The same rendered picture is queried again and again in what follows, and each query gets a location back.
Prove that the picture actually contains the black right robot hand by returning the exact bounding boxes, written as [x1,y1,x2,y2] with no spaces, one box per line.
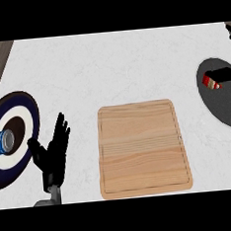
[200,23,231,85]

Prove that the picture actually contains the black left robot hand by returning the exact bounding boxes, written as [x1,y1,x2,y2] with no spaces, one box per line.
[25,111,78,196]

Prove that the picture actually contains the red cupcake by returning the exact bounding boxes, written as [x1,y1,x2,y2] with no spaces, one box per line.
[200,71,224,92]

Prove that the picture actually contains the dark grey frying pan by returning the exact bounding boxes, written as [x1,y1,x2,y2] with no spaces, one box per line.
[193,55,231,169]

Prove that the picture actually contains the wooden cutting board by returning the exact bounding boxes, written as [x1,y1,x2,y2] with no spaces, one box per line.
[92,97,195,201]

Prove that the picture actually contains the navy and white plate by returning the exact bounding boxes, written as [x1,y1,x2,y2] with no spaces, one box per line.
[0,89,47,192]

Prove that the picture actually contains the blue can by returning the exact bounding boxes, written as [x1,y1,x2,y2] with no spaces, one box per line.
[0,127,17,157]

